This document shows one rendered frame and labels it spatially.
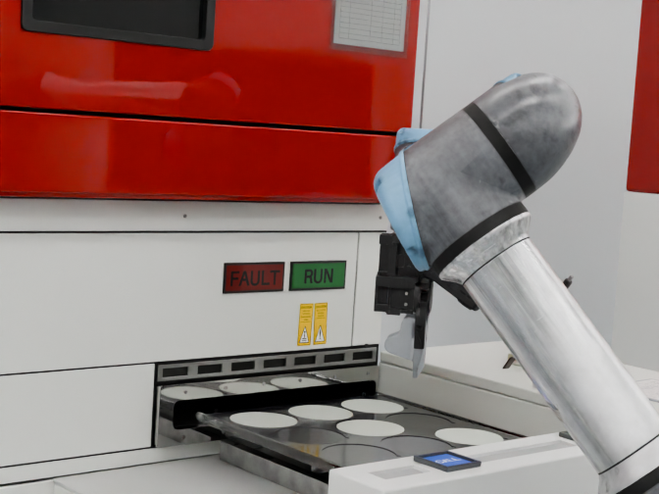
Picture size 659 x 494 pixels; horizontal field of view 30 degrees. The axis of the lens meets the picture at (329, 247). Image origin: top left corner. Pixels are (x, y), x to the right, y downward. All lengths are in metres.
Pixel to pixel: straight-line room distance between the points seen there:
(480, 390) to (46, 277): 0.70
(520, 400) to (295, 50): 0.64
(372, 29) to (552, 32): 2.73
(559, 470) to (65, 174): 0.75
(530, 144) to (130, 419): 0.85
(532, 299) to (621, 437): 0.16
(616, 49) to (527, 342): 3.79
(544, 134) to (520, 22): 3.30
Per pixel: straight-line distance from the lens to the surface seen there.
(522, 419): 1.92
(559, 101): 1.30
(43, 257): 1.75
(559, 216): 4.78
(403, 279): 1.78
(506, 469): 1.46
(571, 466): 1.55
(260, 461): 1.85
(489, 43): 4.44
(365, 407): 1.99
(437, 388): 2.04
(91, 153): 1.71
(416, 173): 1.26
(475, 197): 1.25
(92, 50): 1.71
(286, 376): 2.00
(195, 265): 1.88
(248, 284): 1.94
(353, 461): 1.67
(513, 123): 1.26
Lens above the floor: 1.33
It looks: 5 degrees down
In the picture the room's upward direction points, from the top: 4 degrees clockwise
